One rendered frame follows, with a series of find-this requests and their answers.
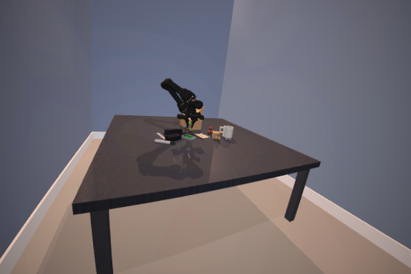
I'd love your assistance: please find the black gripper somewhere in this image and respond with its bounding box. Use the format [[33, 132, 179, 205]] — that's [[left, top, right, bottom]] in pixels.
[[177, 107, 204, 128]]

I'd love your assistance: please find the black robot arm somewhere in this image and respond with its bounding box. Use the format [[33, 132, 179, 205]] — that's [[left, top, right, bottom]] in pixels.
[[161, 78, 203, 120]]

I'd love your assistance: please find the cream paper card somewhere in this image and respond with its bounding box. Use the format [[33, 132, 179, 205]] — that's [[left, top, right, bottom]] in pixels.
[[196, 133, 208, 138]]

